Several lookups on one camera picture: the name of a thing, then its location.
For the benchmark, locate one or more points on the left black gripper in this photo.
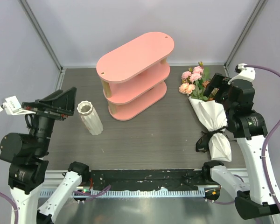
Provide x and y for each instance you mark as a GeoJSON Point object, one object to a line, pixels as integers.
{"type": "Point", "coordinates": [59, 103]}

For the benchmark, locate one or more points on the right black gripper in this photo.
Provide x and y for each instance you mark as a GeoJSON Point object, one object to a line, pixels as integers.
{"type": "Point", "coordinates": [216, 81]}

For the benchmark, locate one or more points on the pink artificial flower bouquet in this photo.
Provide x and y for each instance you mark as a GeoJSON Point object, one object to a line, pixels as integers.
{"type": "Point", "coordinates": [194, 82]}

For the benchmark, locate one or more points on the white wrapping paper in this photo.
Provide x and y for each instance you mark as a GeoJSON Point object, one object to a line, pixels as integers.
{"type": "Point", "coordinates": [212, 116]}

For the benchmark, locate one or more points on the black ribbon gold lettering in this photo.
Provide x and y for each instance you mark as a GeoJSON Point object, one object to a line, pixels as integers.
{"type": "Point", "coordinates": [214, 140]}

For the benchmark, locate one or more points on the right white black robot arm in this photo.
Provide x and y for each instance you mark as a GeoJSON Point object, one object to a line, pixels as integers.
{"type": "Point", "coordinates": [261, 197]}

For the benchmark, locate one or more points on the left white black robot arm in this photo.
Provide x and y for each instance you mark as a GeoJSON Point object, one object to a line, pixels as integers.
{"type": "Point", "coordinates": [25, 153]}

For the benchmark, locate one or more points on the white ribbed ceramic vase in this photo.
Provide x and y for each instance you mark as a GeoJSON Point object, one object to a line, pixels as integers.
{"type": "Point", "coordinates": [90, 117]}

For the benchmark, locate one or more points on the pink three-tier wooden shelf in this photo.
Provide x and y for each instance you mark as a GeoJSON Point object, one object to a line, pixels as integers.
{"type": "Point", "coordinates": [133, 75]}

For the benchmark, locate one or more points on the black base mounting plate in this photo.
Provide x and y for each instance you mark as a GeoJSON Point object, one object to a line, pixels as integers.
{"type": "Point", "coordinates": [147, 179]}

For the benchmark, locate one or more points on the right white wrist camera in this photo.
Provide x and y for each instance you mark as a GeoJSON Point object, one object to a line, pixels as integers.
{"type": "Point", "coordinates": [243, 72]}

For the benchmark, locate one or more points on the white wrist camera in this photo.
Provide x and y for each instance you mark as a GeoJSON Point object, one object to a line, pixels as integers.
{"type": "Point", "coordinates": [243, 72]}
{"type": "Point", "coordinates": [12, 106]}

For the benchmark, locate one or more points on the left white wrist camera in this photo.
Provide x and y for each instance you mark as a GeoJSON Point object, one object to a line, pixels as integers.
{"type": "Point", "coordinates": [12, 106]}

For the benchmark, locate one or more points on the slotted white cable duct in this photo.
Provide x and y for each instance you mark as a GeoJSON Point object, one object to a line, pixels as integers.
{"type": "Point", "coordinates": [162, 193]}

